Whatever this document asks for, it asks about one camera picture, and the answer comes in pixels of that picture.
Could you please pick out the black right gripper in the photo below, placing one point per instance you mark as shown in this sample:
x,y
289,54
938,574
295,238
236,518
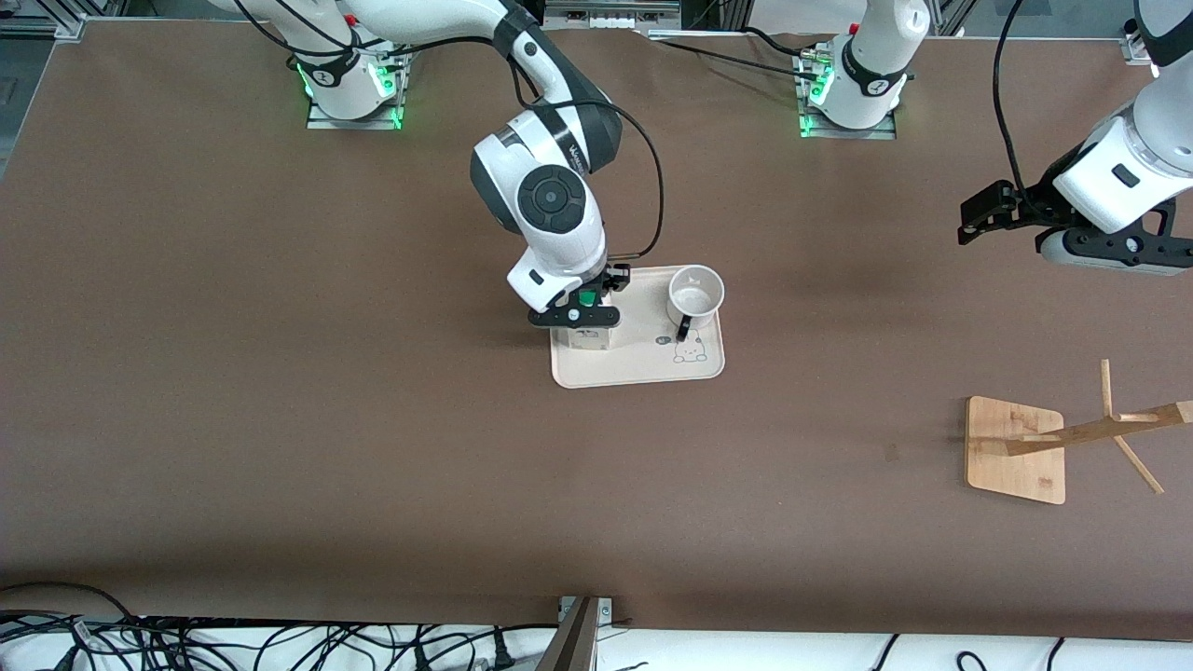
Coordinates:
x,y
612,279

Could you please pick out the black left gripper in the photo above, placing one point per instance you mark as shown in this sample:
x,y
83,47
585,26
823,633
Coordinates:
x,y
1037,211

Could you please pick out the blue white milk carton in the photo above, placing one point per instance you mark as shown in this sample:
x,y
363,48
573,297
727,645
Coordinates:
x,y
590,339

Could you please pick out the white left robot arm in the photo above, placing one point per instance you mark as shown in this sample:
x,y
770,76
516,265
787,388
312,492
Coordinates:
x,y
1118,168

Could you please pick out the wooden cup rack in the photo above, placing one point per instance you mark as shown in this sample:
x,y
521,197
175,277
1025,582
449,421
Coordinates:
x,y
1016,457

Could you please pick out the cream rabbit print tray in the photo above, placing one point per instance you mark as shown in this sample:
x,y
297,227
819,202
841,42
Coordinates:
x,y
643,359

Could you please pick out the grey control box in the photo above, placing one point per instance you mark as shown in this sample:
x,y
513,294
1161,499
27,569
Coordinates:
x,y
610,13

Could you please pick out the small aluminium corner bracket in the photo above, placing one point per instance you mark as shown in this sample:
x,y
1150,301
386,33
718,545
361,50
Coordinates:
x,y
1137,48

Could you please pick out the grey metal camera post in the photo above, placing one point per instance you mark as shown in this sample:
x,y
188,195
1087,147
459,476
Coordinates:
x,y
573,643

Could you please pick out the aluminium frame rail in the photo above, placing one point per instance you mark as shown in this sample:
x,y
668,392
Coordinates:
x,y
37,28

